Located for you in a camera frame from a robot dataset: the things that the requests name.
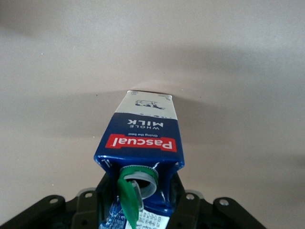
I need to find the blue Pascal milk carton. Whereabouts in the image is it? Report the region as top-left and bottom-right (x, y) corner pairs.
(93, 90), (185, 229)

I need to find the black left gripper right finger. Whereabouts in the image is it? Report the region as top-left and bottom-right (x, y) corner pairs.
(166, 173), (265, 229)

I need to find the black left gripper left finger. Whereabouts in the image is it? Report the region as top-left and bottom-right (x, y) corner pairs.
(0, 175), (107, 229)

